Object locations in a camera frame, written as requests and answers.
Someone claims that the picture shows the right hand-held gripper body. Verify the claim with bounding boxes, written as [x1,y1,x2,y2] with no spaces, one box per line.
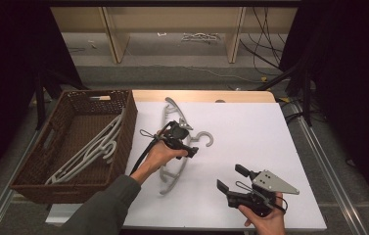
[226,169,300,217]

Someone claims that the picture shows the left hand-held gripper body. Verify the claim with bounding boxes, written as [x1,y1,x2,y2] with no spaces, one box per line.
[161,117,194,148]

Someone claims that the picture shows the grey plastic clothes hanger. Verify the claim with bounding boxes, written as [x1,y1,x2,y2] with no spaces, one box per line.
[159,96,215,196]
[46,112,124,186]
[45,109,125,186]

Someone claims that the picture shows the brown woven basket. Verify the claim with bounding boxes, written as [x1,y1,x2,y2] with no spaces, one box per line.
[10,89,139,205]

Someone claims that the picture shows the person's left hand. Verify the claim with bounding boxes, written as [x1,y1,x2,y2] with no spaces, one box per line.
[130,139,189,186]

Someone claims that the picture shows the person's right hand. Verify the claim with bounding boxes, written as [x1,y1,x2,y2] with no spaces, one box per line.
[238,192,287,235]

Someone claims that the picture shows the white table mat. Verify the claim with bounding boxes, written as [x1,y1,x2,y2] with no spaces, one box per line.
[45,101,328,233]

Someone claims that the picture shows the black metal stand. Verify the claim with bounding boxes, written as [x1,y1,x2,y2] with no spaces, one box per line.
[34,65,89,131]
[256,62,314,127]

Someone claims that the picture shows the light wooden shelf unit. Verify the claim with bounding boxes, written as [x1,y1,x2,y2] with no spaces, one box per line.
[50,6,299,65]

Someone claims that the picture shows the black curtain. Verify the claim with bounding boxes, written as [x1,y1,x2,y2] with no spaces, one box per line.
[279,0,369,223]
[0,0,86,197]

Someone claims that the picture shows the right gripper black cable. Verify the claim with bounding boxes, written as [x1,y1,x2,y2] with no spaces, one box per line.
[235,180,289,214]

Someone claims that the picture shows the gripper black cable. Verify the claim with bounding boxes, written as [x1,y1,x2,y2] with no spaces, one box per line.
[235,180,289,214]
[128,120,175,176]

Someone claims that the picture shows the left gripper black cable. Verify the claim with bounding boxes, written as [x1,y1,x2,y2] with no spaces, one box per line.
[128,120,175,176]

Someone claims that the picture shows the aluminium frame rail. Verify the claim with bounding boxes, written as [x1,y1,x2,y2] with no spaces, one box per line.
[0,130,41,235]
[293,101,369,235]

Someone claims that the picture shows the white floor cable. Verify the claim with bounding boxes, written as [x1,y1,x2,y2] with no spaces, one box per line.
[181,65,262,83]

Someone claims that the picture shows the hanging black cables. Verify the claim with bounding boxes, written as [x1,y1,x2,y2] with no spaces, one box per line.
[239,6,288,76]

